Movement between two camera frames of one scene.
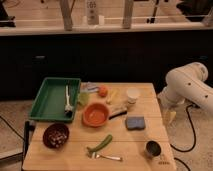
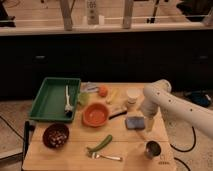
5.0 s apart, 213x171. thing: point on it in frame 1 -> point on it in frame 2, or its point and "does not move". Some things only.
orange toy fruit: x=103 y=91 does not move
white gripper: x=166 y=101 -> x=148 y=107
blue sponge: x=135 y=122 does not move
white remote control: x=91 y=10 does not move
